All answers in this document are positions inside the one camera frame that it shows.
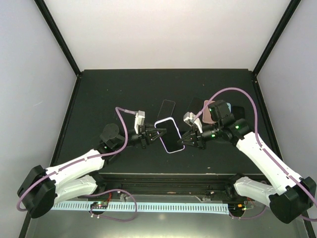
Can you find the blue phone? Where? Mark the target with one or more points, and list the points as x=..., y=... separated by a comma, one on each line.
x=196, y=105

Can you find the left small circuit board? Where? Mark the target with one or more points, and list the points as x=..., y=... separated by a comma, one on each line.
x=99, y=205

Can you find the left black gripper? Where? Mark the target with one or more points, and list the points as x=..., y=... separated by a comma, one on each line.
x=144, y=134

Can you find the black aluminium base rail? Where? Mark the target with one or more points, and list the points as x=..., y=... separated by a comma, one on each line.
x=217, y=187

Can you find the black phone case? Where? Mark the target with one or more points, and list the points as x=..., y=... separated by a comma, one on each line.
x=238, y=112

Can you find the pink phone case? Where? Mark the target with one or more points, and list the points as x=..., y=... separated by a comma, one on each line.
x=206, y=114

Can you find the white slotted cable duct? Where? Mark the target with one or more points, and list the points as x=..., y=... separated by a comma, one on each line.
x=147, y=207

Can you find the left black frame post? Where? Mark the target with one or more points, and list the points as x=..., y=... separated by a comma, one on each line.
x=45, y=12

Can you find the light-blue phone case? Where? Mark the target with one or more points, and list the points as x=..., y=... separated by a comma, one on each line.
x=229, y=107

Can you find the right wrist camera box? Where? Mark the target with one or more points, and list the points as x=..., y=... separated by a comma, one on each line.
x=195, y=124

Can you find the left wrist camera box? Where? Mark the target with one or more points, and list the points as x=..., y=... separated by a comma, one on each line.
x=139, y=120

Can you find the small circuit board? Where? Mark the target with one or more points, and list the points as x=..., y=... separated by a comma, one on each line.
x=99, y=205
x=241, y=207

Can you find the black frame post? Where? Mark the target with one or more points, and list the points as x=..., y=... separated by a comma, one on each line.
x=283, y=22
x=45, y=12

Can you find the right small circuit board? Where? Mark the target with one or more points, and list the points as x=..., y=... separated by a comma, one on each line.
x=241, y=207

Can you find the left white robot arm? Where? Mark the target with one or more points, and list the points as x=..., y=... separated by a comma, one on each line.
x=44, y=188

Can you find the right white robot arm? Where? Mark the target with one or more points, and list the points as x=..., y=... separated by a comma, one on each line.
x=288, y=194

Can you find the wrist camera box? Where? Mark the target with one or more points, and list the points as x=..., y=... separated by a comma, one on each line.
x=195, y=124
x=139, y=120

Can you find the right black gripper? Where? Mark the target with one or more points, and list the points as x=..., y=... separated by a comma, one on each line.
x=197, y=137

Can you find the right black frame post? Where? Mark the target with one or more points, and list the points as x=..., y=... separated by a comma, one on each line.
x=283, y=22

